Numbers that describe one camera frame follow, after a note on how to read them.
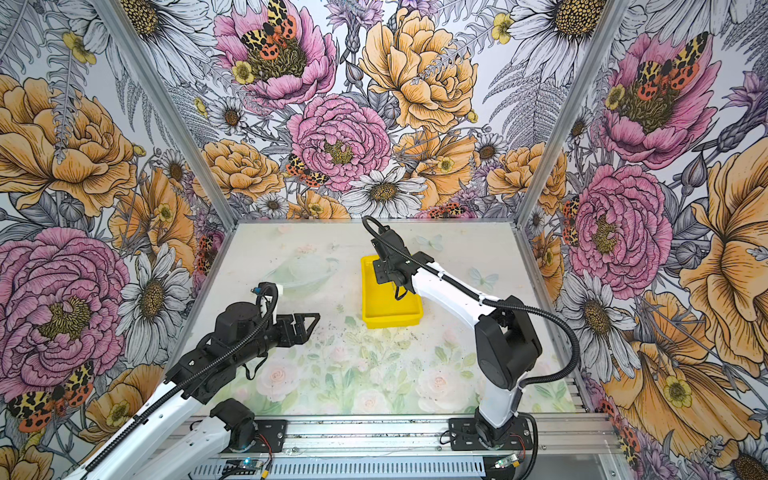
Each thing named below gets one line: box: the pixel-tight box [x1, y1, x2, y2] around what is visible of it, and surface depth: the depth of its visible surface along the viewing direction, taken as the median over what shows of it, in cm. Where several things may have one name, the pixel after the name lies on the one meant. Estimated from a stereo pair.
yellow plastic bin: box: [361, 255, 424, 329], surface depth 96 cm
